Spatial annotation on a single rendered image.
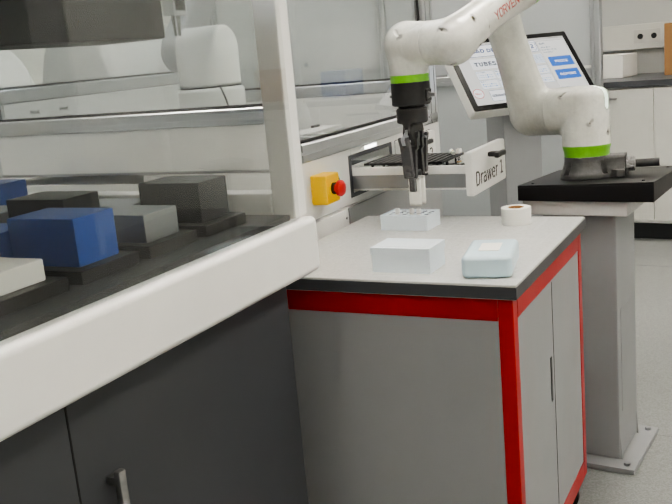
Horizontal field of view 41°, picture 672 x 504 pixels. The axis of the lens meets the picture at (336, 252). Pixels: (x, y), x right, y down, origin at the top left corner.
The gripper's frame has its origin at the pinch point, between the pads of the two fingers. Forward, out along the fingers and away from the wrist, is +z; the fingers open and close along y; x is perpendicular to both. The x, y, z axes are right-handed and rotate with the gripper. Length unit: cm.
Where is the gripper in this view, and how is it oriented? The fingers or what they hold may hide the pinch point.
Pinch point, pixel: (417, 190)
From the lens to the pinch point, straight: 217.1
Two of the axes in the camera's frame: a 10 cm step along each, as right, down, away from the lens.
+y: 4.8, -2.3, 8.5
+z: 0.9, 9.7, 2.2
